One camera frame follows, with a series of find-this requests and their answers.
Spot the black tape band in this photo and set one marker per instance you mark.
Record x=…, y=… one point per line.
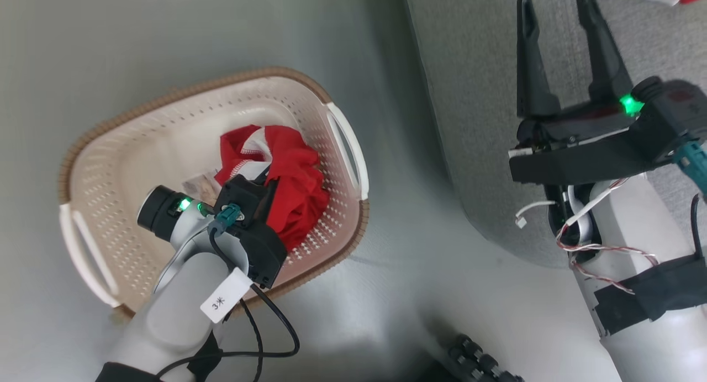
x=646, y=293

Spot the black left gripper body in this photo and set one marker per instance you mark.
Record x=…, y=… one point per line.
x=243, y=197

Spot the grey fabric sofa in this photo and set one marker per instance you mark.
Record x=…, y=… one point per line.
x=475, y=95

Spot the cream perforated laundry basket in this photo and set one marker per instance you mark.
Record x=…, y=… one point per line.
x=143, y=144

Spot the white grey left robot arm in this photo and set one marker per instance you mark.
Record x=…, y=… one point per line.
x=177, y=299

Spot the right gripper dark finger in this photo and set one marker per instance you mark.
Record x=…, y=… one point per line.
x=531, y=67
x=605, y=56

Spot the white paper tag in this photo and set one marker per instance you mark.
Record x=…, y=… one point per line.
x=225, y=296

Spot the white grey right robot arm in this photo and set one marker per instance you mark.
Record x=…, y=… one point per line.
x=646, y=249

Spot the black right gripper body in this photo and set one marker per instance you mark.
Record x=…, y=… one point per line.
x=580, y=122

